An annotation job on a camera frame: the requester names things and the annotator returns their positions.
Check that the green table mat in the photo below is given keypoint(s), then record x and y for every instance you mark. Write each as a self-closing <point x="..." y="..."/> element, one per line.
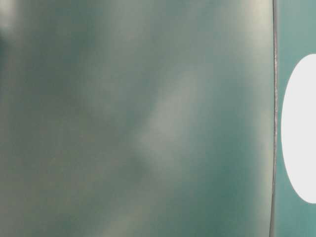
<point x="149" y="118"/>

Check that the white round bowl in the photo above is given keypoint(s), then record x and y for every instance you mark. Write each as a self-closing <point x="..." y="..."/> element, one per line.
<point x="298" y="129"/>

